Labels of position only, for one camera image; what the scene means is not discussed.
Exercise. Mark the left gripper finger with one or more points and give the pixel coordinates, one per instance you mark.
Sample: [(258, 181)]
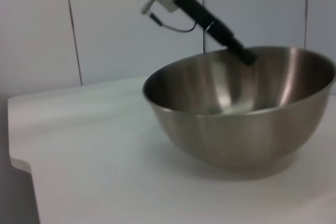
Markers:
[(231, 41)]

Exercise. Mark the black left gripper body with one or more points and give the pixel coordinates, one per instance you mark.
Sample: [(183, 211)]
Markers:
[(198, 9)]

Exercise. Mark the stainless steel mixing bowl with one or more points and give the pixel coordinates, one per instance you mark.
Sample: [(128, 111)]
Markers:
[(236, 140)]

